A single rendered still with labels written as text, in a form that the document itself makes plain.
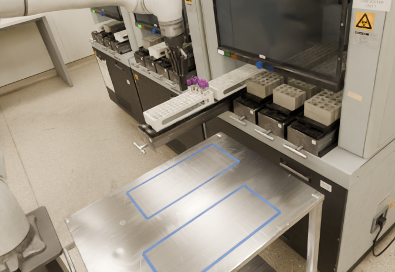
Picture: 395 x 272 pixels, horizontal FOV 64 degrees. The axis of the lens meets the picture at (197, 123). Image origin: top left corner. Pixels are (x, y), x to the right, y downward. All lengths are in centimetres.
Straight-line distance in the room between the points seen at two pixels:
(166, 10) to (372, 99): 72
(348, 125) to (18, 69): 417
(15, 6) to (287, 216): 88
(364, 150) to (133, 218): 77
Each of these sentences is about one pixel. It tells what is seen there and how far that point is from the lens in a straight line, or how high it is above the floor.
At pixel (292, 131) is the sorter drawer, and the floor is 80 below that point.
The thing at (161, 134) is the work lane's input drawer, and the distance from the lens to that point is 127.
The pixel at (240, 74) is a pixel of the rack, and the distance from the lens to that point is 150.
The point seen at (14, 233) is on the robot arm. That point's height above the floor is 80.
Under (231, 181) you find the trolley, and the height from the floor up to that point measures 82.
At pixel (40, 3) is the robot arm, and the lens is 99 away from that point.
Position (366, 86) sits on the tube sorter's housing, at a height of 100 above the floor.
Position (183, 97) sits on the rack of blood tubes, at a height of 86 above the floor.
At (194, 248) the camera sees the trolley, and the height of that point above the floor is 82.
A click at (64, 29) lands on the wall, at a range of 474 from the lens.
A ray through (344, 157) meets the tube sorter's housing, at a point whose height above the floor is 73.
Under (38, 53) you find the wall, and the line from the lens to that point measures 472.
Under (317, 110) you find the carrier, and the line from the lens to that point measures 120.
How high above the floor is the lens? 150
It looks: 33 degrees down
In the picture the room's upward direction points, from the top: 10 degrees counter-clockwise
